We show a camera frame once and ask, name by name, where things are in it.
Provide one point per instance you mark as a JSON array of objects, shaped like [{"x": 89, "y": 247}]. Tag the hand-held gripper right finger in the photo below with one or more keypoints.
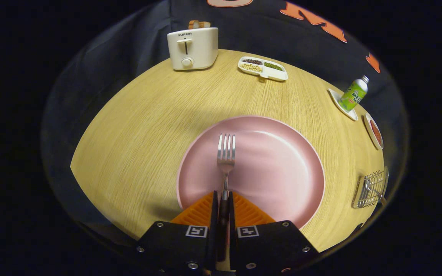
[{"x": 231, "y": 218}]

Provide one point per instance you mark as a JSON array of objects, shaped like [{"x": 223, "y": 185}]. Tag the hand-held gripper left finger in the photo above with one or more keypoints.
[{"x": 214, "y": 218}]

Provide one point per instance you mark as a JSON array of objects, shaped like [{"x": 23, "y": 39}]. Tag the pink plate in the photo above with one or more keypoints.
[{"x": 274, "y": 168}]

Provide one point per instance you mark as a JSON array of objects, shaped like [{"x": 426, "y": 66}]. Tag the white divided dish with beans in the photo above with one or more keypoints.
[{"x": 271, "y": 73}]

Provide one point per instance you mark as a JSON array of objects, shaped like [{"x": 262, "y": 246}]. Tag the white square coaster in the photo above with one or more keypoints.
[{"x": 338, "y": 101}]

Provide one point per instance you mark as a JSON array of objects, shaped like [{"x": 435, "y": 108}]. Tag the white oval plate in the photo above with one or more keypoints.
[{"x": 368, "y": 128}]

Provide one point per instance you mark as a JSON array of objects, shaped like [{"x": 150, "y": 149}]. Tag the brown meat piece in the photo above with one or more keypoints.
[{"x": 376, "y": 133}]

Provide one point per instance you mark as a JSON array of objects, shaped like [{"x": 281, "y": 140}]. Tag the white toaster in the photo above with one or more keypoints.
[{"x": 200, "y": 50}]

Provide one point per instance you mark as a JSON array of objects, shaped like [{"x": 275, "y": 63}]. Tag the green label metal bottle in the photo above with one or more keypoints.
[{"x": 353, "y": 96}]

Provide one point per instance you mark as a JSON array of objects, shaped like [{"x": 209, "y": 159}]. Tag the toasted bread slice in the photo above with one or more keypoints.
[{"x": 198, "y": 24}]

